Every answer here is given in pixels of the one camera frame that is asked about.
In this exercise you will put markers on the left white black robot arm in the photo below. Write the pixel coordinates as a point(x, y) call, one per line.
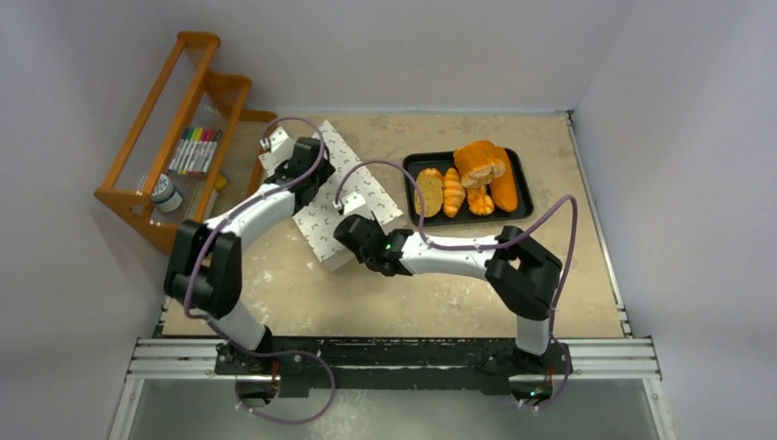
point(204, 272)

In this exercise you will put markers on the orange wooden shelf rack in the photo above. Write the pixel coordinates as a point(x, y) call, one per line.
point(187, 91)

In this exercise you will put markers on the large fake bread loaf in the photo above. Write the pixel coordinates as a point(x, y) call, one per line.
point(478, 164)

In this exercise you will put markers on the white blue tape roll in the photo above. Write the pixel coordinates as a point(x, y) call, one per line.
point(166, 196)

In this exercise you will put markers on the aluminium rail frame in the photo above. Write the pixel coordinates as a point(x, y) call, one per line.
point(447, 282)

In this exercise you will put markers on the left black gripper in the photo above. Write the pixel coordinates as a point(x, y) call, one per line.
point(323, 174)

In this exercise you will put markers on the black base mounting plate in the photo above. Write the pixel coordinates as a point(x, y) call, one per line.
point(493, 366)

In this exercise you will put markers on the black plastic tray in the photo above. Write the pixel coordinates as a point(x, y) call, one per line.
point(442, 161)

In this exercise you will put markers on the white patterned paper bag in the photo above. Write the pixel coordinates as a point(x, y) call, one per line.
point(351, 190)

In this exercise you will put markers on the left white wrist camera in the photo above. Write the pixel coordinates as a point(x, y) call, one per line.
point(276, 147)

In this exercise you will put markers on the fake croissant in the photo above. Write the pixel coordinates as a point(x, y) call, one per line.
point(453, 193)

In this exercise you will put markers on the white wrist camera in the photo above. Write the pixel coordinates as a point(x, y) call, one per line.
point(353, 203)
point(276, 147)

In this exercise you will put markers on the sliced seeded fake bread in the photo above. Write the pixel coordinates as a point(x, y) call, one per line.
point(429, 201)

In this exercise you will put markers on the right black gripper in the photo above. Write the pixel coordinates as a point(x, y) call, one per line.
point(353, 230)

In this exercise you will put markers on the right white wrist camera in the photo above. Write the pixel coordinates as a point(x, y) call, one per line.
point(353, 203)

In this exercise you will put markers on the set of coloured markers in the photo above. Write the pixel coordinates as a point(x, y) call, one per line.
point(194, 152)

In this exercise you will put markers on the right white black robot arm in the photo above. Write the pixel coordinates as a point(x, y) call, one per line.
point(525, 275)

